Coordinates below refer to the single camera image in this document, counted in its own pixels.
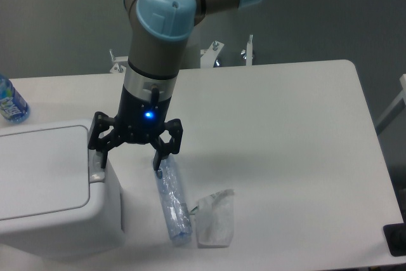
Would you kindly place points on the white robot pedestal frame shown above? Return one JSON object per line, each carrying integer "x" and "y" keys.
{"x": 209, "y": 58}

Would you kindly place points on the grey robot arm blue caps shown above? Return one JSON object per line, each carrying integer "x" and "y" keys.
{"x": 160, "y": 32}

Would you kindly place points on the black clamp at table edge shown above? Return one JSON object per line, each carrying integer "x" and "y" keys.
{"x": 395, "y": 238}

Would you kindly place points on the clear empty plastic bottle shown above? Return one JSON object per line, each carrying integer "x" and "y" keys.
{"x": 172, "y": 199}

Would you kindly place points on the white push-lid trash can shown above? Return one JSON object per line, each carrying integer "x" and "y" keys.
{"x": 57, "y": 200}

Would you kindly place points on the crumpled clear plastic bag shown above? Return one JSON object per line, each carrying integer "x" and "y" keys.
{"x": 214, "y": 221}

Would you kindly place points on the white frame at right edge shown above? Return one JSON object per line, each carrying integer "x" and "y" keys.
{"x": 392, "y": 110}

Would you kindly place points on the blue labelled water bottle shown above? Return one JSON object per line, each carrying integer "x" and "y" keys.
{"x": 14, "y": 108}

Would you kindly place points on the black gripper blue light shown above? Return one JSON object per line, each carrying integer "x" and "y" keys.
{"x": 137, "y": 121}

